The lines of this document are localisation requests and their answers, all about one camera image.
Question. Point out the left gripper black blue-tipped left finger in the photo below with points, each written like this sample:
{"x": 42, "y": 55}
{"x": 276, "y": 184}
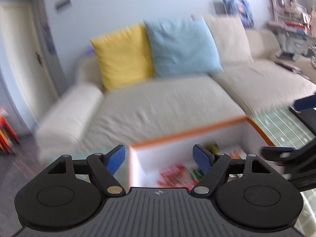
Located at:
{"x": 90, "y": 177}

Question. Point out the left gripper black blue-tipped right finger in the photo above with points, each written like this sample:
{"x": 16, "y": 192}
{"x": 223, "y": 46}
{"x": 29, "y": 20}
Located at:
{"x": 218, "y": 167}

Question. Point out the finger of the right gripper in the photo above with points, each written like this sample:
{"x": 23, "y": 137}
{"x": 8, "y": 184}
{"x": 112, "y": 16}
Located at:
{"x": 276, "y": 154}
{"x": 305, "y": 103}

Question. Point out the dark yellow snack bag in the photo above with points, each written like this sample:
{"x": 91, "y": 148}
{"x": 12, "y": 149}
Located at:
{"x": 212, "y": 147}

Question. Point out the red chips bag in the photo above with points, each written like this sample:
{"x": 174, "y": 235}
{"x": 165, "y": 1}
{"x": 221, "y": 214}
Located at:
{"x": 176, "y": 176}

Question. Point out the white orange snack packet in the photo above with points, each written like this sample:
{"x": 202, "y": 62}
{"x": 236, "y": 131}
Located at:
{"x": 237, "y": 154}

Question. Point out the black remote on sofa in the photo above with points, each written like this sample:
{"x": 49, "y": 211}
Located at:
{"x": 289, "y": 67}

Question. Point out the beige fabric sofa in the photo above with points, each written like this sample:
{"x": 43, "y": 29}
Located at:
{"x": 88, "y": 118}

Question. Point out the red stacked stools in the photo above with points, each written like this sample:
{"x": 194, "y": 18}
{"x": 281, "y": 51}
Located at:
{"x": 8, "y": 136}

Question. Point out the white shelf with books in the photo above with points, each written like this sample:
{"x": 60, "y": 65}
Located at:
{"x": 293, "y": 25}

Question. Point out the beige cushion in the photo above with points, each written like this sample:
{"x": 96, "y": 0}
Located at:
{"x": 230, "y": 38}

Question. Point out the anime print pillow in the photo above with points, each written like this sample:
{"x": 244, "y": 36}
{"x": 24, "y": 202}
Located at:
{"x": 241, "y": 9}

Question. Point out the light blue cushion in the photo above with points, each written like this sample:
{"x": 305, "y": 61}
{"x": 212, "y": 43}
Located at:
{"x": 182, "y": 46}

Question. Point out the yellow cushion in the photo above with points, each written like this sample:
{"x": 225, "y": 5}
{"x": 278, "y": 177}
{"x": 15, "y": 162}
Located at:
{"x": 124, "y": 57}

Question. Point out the white door with handle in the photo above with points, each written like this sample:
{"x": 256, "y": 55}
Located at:
{"x": 26, "y": 65}

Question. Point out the wall poster by door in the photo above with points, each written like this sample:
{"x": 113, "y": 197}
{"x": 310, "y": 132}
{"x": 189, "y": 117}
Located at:
{"x": 48, "y": 39}

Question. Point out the grey wall switch panel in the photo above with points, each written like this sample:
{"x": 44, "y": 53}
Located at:
{"x": 62, "y": 4}

